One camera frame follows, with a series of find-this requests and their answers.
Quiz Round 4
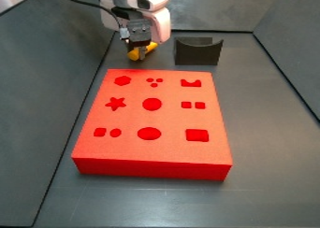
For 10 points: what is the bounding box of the black cable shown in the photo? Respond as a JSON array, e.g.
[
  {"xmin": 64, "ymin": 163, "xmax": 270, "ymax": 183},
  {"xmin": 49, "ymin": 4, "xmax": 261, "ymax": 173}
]
[{"xmin": 48, "ymin": 0, "xmax": 126, "ymax": 30}]

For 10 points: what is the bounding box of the black curved fixture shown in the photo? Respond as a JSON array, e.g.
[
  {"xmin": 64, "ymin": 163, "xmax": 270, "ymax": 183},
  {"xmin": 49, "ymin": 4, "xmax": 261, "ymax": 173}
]
[{"xmin": 174, "ymin": 36, "xmax": 224, "ymax": 65}]

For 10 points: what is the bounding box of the yellow oval cylinder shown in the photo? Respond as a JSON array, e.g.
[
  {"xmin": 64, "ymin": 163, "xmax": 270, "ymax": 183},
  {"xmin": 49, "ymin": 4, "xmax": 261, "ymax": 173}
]
[{"xmin": 127, "ymin": 42, "xmax": 158, "ymax": 61}]

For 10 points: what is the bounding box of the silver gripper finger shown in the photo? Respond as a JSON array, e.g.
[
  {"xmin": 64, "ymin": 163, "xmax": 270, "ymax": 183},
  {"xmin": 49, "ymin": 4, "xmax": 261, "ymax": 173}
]
[{"xmin": 139, "ymin": 47, "xmax": 146, "ymax": 61}]

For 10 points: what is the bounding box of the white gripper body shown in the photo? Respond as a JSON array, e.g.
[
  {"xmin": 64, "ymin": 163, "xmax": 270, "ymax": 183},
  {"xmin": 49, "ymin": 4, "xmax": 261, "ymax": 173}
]
[{"xmin": 99, "ymin": 0, "xmax": 171, "ymax": 44}]

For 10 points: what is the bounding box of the red foam shape board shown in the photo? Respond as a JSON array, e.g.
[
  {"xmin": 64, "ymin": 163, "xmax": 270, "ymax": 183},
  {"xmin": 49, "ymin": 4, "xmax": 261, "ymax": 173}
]
[{"xmin": 71, "ymin": 69, "xmax": 233, "ymax": 181}]

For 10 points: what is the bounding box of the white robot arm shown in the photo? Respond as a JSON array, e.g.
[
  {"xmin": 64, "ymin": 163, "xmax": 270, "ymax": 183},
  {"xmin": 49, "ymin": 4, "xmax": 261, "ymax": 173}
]
[{"xmin": 99, "ymin": 0, "xmax": 171, "ymax": 61}]

